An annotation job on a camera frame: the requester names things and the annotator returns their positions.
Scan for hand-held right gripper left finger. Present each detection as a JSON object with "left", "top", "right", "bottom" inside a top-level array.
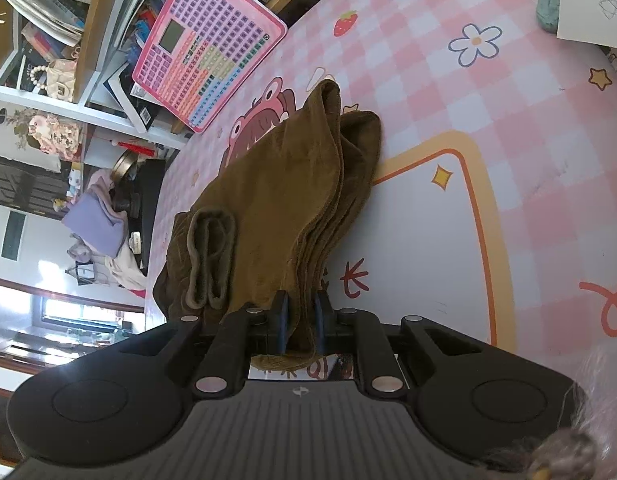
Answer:
[{"left": 119, "top": 290, "right": 290, "bottom": 400}]

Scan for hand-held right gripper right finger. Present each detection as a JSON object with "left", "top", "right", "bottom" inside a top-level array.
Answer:
[{"left": 313, "top": 291, "right": 484, "bottom": 400}]

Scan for brown corduroy pants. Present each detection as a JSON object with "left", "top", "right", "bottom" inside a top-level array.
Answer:
[{"left": 152, "top": 79, "right": 384, "bottom": 371}]

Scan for cream cloth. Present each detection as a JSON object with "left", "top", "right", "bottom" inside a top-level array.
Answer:
[{"left": 106, "top": 252, "right": 150, "bottom": 292}]

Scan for black flat case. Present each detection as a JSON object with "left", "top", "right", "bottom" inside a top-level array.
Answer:
[{"left": 133, "top": 157, "right": 170, "bottom": 277}]

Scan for black round object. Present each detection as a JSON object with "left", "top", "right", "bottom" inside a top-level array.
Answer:
[{"left": 113, "top": 192, "right": 142, "bottom": 216}]

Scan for lavender cloth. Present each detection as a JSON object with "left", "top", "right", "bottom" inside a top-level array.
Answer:
[{"left": 61, "top": 192, "right": 128, "bottom": 262}]

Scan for window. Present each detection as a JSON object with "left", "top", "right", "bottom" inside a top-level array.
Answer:
[{"left": 0, "top": 280, "right": 145, "bottom": 362}]

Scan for round metal tin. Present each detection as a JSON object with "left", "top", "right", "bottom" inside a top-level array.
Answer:
[{"left": 111, "top": 150, "right": 145, "bottom": 182}]

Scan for red tassel ornament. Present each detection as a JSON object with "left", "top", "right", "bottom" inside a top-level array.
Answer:
[{"left": 118, "top": 141, "right": 157, "bottom": 157}]

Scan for pink checked cartoon desk mat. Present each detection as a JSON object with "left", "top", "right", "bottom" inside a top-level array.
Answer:
[{"left": 143, "top": 0, "right": 617, "bottom": 366}]

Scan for fluffy grey sleeve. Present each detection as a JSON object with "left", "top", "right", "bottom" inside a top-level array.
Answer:
[{"left": 486, "top": 345, "right": 617, "bottom": 480}]

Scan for pink learning tablet toy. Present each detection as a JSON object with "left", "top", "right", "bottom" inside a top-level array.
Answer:
[{"left": 132, "top": 0, "right": 288, "bottom": 134}]

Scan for black cabinet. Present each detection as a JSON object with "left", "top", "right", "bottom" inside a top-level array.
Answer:
[{"left": 0, "top": 152, "right": 72, "bottom": 217}]

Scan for pink decorative plaque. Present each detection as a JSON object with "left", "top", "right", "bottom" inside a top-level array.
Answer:
[{"left": 13, "top": 110, "right": 88, "bottom": 174}]

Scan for white quilted pearl bag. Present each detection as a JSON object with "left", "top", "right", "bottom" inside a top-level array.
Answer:
[{"left": 28, "top": 59, "right": 80, "bottom": 104}]

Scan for teal eraser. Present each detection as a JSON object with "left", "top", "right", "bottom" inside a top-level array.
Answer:
[{"left": 539, "top": 0, "right": 561, "bottom": 36}]

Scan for stack of magazines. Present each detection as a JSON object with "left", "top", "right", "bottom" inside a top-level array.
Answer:
[{"left": 3, "top": 0, "right": 90, "bottom": 49}]

